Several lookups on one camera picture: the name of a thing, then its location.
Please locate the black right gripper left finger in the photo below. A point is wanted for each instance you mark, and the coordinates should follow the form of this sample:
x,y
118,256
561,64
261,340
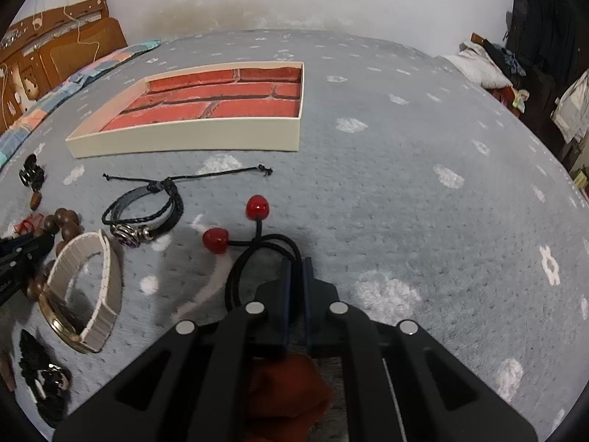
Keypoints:
x,y
189,384

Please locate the grey cloud-pattern blanket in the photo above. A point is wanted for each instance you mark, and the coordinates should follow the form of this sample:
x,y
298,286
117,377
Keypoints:
x,y
413,191

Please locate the red velvet scrunchie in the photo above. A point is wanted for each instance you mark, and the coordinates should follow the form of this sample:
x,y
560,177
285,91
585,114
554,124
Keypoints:
x,y
287,398

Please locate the black hair clip silver buckle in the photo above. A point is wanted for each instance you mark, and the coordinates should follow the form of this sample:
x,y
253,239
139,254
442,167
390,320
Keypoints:
x,y
48,383

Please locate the small black hair claw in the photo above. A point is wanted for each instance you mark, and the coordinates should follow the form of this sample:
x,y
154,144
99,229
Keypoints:
x,y
32,175

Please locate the dark hanging clothes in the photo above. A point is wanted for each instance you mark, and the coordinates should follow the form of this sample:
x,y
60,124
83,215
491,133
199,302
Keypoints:
x,y
544,34

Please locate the black hair tie red beads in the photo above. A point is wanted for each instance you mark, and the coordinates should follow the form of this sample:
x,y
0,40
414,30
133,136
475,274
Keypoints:
x,y
218,241

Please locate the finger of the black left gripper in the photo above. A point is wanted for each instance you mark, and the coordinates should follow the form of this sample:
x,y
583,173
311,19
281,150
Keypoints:
x,y
21,257

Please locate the brown wooden headboard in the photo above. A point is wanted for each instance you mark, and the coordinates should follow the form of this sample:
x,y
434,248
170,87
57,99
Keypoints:
x,y
41,51

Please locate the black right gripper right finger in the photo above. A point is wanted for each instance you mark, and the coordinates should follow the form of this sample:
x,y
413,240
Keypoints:
x,y
400,383

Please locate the cream tray brick-pattern lining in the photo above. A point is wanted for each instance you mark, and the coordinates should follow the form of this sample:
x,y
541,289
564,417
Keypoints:
x,y
238,106

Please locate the white pillow with clothes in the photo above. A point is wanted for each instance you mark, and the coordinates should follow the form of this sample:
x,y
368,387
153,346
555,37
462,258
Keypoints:
x,y
475,64

